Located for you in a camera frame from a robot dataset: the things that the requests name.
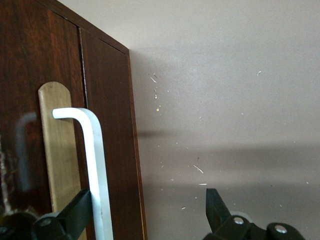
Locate dark brown wooden cabinet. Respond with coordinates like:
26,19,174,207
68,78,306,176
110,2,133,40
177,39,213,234
36,0,149,240

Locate white metal drawer handle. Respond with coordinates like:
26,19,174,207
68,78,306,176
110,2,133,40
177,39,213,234
51,107,115,240

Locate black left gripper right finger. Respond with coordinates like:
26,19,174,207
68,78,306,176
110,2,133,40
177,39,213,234
202,188,306,240

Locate light wooden handle backing strip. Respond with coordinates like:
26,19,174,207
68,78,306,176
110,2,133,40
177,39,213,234
37,81,88,240

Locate light wood drawer brown front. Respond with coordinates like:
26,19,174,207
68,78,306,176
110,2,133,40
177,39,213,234
0,0,88,240

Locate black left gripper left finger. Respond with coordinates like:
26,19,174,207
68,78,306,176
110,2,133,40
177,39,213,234
0,188,94,240

